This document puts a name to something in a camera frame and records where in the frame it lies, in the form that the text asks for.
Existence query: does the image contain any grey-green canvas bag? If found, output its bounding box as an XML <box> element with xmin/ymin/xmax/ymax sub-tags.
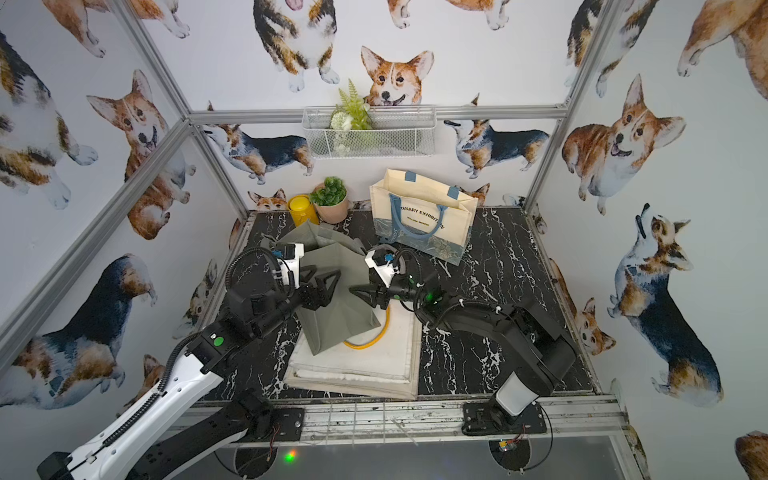
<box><xmin>274</xmin><ymin>222</ymin><xmax>380</xmax><ymax>355</ymax></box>

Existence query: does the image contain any white bag with yellow handles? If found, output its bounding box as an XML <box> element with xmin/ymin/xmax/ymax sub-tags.
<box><xmin>288</xmin><ymin>302</ymin><xmax>418</xmax><ymax>383</ymax></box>

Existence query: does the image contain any cream canvas bag with print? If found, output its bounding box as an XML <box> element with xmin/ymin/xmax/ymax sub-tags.
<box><xmin>283</xmin><ymin>339</ymin><xmax>421</xmax><ymax>400</ymax></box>

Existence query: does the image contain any cream bag with blue handles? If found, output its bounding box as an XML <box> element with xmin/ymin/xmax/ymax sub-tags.
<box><xmin>370</xmin><ymin>169</ymin><xmax>478</xmax><ymax>265</ymax></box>

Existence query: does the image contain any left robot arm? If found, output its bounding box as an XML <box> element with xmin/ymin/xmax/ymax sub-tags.
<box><xmin>37</xmin><ymin>243</ymin><xmax>341</xmax><ymax>479</ymax></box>

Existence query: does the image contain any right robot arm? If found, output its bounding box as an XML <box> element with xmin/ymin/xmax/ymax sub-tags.
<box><xmin>349</xmin><ymin>249</ymin><xmax>578</xmax><ymax>418</ymax></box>

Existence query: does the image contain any yellow toy bucket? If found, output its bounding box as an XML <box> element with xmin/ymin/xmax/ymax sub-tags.
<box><xmin>288</xmin><ymin>194</ymin><xmax>320</xmax><ymax>227</ymax></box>

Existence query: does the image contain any pink pot green plant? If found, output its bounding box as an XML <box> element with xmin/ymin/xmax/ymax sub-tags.
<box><xmin>309</xmin><ymin>176</ymin><xmax>349</xmax><ymax>224</ymax></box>

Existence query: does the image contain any artificial green fern plant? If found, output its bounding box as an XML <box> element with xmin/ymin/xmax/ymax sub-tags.
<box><xmin>330</xmin><ymin>80</ymin><xmax>373</xmax><ymax>154</ymax></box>

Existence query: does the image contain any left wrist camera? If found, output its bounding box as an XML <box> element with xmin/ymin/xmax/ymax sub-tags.
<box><xmin>273</xmin><ymin>243</ymin><xmax>305</xmax><ymax>288</ymax></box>

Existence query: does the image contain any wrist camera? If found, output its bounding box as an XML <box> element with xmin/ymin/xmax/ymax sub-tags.
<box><xmin>273</xmin><ymin>243</ymin><xmax>305</xmax><ymax>288</ymax></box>
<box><xmin>365</xmin><ymin>245</ymin><xmax>399</xmax><ymax>288</ymax></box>

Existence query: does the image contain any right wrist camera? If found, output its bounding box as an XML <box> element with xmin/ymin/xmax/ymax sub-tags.
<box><xmin>365</xmin><ymin>245</ymin><xmax>399</xmax><ymax>288</ymax></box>

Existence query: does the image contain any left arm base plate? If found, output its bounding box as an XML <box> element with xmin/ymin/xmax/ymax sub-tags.
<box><xmin>241</xmin><ymin>408</ymin><xmax>306</xmax><ymax>443</ymax></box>

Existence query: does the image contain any white wire mesh basket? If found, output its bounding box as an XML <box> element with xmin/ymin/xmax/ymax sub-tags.
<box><xmin>302</xmin><ymin>106</ymin><xmax>437</xmax><ymax>159</ymax></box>

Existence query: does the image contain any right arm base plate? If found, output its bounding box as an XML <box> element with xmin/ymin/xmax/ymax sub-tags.
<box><xmin>461</xmin><ymin>399</ymin><xmax>548</xmax><ymax>438</ymax></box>

